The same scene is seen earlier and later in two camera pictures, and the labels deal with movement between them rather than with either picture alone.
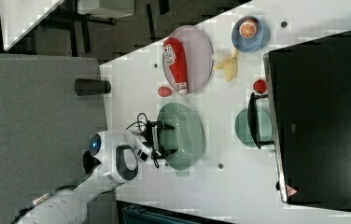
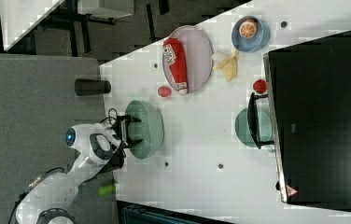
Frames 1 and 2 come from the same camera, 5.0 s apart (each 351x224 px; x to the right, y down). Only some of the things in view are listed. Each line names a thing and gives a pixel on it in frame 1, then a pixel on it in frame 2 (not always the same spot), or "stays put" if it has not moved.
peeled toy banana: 229,65 stays put
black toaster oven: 318,116 stays put
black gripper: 152,137 -> 123,125
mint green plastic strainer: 188,137 -> 149,128
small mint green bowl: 243,129 stays put
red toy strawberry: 164,91 stays put
